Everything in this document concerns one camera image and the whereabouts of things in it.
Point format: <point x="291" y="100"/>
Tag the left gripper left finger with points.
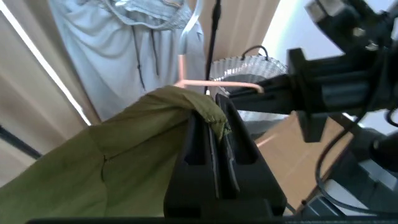
<point x="192" y="174"/>

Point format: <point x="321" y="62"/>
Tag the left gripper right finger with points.
<point x="248" y="168"/>

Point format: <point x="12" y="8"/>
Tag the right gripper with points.
<point x="335" y="90"/>

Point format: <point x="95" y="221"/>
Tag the pink clothes hanger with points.
<point x="217" y="83"/>

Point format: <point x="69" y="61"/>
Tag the green garment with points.
<point x="124" y="155"/>

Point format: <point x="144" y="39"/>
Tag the pale grey shorts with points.
<point x="124" y="56"/>

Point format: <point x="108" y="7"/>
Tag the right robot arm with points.
<point x="385" y="149"/>

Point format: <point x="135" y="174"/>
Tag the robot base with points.
<point x="357" y="189"/>

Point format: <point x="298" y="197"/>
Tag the white laundry basket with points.
<point x="248" y="67"/>

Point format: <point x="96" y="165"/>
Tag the black clothes rack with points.
<point x="213" y="37"/>

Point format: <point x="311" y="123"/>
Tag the beige curtain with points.
<point x="31" y="87"/>

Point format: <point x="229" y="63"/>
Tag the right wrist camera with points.
<point x="348" y="18"/>

